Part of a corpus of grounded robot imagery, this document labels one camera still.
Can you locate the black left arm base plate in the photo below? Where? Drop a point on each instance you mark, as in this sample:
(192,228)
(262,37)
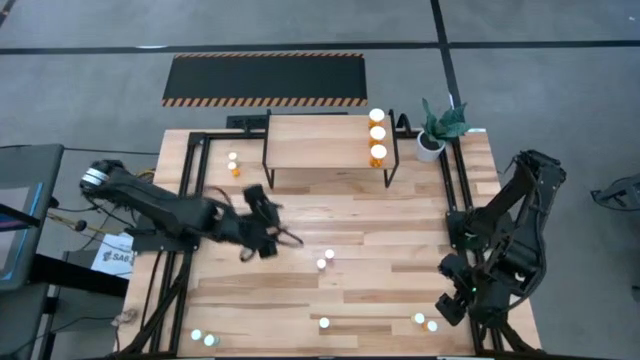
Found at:
(150,242)

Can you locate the brown twine bundle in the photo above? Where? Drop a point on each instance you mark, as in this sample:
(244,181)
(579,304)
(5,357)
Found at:
(125,317)

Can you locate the white paper sign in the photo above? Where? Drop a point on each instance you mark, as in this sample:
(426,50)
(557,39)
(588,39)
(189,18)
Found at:
(112,257)

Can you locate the wooden shelf with black frame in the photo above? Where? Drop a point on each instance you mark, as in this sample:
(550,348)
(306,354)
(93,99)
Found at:
(320,142)

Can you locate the pink pill bottle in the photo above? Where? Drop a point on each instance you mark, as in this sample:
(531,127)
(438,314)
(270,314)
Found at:
(329,253)

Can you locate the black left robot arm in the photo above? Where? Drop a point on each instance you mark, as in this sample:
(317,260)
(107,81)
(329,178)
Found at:
(150,200)

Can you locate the pale yellow-green pill bottle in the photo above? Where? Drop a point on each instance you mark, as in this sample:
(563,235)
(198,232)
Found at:
(232,156)

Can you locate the dark monitor screen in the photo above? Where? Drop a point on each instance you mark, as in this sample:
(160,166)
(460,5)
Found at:
(20,225)

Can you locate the green plant in white pot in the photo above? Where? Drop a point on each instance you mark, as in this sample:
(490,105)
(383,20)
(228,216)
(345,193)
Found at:
(430,147)

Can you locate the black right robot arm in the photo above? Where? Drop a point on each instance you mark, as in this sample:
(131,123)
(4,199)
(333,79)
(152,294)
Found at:
(525,210)

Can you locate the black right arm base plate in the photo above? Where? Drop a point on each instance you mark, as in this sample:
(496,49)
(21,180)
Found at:
(452,222)

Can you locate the two bottles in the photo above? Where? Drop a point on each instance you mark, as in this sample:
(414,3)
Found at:
(321,263)
(432,326)

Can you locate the black stand bar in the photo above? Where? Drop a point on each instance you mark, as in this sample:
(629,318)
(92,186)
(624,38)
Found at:
(75,275)

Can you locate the black aluminium rig frame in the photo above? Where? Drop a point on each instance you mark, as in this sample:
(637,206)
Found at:
(188,165)

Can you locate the black hazard-striped floor mat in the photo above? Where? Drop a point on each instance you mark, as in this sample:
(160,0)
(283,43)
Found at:
(265,80)

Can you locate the black floor stand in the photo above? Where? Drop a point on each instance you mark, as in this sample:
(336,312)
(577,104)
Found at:
(620,192)

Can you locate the small bottles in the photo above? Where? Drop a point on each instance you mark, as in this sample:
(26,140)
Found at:
(232,165)

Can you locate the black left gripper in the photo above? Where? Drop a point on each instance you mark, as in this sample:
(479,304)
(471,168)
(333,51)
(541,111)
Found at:
(260,220)

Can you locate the black perforated bracket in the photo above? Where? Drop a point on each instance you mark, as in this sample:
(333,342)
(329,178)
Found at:
(245,121)

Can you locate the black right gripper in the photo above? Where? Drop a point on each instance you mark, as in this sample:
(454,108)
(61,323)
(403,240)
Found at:
(482,300)

